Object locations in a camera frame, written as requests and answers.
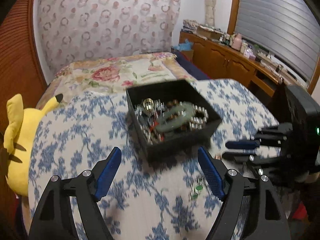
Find green jade bangle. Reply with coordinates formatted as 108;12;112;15
155;102;195;133

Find red cord bracelet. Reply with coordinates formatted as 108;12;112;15
147;119;166;140

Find black open jewelry box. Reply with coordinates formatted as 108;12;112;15
126;80;222;161

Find wooden sideboard cabinet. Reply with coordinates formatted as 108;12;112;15
179;31;284;97

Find blue floral tablecloth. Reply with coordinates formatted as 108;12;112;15
27;78;286;240

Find pink tissue box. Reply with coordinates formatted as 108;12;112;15
243;47;256;60

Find pink thermos bottle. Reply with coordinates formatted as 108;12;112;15
231;33;242;51

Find yellow Pikachu plush toy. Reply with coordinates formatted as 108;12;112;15
1;94;63;196

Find blue tissue gift bag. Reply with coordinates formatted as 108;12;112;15
171;39;194;61

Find cardboard box on sideboard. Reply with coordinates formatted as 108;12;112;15
196;25;224;40

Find grey window roller blind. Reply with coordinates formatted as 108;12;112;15
235;0;319;81

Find floral bed cover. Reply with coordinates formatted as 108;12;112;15
36;52;196;109

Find wooden louvered wardrobe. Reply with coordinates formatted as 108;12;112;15
0;0;48;230

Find beige side curtain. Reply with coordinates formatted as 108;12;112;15
203;0;220;27

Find circle pattern sheer curtain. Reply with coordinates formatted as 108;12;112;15
37;0;181;74

